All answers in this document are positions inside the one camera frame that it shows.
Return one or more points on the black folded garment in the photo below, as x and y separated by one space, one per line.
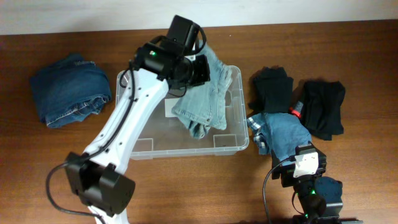
272 90

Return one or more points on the light blue jeans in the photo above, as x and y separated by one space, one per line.
203 107

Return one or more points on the blue shirt with plaid cuffs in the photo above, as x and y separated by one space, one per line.
278 133

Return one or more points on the white label in bin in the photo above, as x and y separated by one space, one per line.
169 103

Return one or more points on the clear plastic storage bin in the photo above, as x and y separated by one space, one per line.
168 137

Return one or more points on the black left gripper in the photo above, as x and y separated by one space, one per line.
203 72

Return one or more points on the dark blue jeans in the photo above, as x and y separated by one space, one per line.
69 90

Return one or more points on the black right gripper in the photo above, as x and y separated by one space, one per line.
286 173

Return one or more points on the black garment with red tag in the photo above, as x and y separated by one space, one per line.
319 108

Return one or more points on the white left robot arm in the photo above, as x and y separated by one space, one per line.
167 62

